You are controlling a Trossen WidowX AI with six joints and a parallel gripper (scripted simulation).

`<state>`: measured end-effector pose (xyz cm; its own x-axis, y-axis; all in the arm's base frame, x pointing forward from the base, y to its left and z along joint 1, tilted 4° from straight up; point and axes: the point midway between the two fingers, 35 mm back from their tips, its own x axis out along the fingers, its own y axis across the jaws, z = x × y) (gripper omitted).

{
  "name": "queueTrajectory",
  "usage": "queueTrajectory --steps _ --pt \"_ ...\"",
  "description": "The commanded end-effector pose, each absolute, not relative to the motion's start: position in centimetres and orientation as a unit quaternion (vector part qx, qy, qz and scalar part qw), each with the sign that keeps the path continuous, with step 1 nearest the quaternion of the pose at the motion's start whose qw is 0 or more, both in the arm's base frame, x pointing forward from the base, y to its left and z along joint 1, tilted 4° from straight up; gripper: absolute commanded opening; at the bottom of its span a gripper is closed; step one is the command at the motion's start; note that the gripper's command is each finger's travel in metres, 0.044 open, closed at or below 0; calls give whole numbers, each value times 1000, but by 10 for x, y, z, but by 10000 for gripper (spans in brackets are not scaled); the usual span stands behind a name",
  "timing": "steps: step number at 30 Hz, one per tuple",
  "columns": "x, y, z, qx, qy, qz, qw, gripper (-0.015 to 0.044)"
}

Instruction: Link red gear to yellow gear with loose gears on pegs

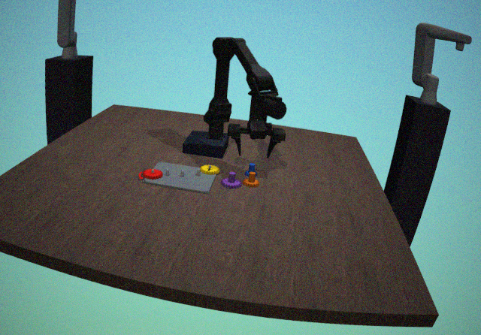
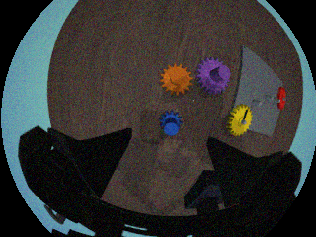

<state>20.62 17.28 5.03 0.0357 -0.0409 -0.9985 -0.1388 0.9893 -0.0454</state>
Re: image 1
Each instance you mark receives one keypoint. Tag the blue gear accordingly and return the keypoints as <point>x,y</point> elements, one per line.
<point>251,169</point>

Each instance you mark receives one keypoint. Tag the yellow gear with black stripe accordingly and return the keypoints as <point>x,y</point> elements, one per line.
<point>205,170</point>

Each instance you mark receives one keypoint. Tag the red gear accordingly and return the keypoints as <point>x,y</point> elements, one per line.
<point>149,175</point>

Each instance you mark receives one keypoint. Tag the purple gear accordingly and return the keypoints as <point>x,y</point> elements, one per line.
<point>231,181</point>

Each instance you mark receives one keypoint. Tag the orange gear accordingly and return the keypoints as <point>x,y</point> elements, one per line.
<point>251,182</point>

